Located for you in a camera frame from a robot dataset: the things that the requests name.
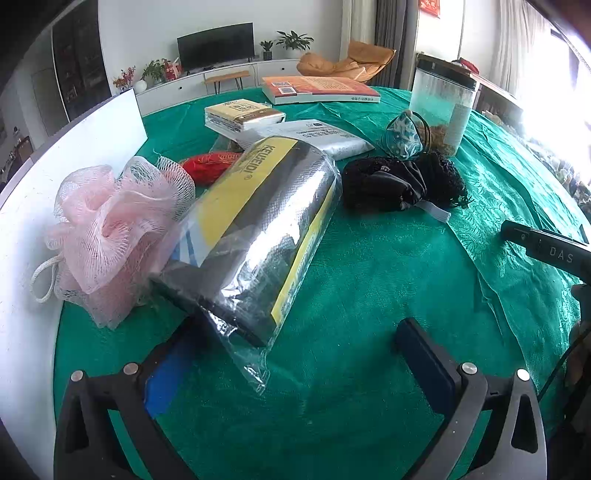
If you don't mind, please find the small wooden bench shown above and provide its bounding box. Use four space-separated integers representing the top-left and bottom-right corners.
204 70 250 95

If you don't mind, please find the black flat television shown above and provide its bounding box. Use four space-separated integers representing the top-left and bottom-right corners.
177 23 254 72

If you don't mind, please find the dark glass display cabinet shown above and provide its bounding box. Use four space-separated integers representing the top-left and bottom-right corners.
51 0 111 121

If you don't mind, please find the black yellow packaged cloth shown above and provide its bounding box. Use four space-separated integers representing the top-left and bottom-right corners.
149 136 342 393

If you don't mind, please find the clear jar black lid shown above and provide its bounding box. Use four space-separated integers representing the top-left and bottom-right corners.
410 53 479 157

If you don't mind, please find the black fabric pouch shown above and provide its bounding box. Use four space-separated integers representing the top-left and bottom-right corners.
342 157 451 223

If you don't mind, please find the small dark potted plant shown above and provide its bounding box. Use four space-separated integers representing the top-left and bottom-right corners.
259 40 274 61

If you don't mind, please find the blue patterned sachet pouch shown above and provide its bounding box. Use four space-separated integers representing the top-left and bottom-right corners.
381 109 432 160

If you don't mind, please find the pink mesh bath pouf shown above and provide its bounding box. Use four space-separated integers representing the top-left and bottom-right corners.
32 156 195 329

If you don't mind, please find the grey plastic mailer bag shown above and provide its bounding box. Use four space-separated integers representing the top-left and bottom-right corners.
235 119 374 161

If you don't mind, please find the grey curtain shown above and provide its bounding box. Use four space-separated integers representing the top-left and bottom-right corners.
373 0 419 90

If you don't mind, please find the green potted plant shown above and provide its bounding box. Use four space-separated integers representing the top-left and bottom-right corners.
276 30 315 59

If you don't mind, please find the orange hardcover book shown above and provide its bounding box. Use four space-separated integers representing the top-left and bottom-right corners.
262 76 381 105

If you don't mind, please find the red flower arrangement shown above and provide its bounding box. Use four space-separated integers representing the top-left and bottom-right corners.
112 66 135 93

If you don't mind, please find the white cardboard storage box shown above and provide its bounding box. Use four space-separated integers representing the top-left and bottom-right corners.
0 91 147 479

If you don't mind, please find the red wall hanging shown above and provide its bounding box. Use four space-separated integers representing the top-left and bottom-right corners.
419 0 441 18

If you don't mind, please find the black mesh net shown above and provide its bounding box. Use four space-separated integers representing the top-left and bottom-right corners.
415 151 471 210

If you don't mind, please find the beige tissue pack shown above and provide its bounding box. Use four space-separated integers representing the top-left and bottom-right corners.
204 99 286 140

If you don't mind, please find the red foil packet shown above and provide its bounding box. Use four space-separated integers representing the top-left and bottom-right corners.
180 151 242 187

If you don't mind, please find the green satin tablecloth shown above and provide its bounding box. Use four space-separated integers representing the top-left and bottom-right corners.
53 85 591 480

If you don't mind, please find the orange lounge chair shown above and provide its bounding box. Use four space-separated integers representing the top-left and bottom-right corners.
297 41 396 83

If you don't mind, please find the green plant with red gift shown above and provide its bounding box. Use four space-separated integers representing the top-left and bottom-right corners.
141 58 182 86

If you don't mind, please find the white tv cabinet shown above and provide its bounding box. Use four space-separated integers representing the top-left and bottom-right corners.
136 59 300 117

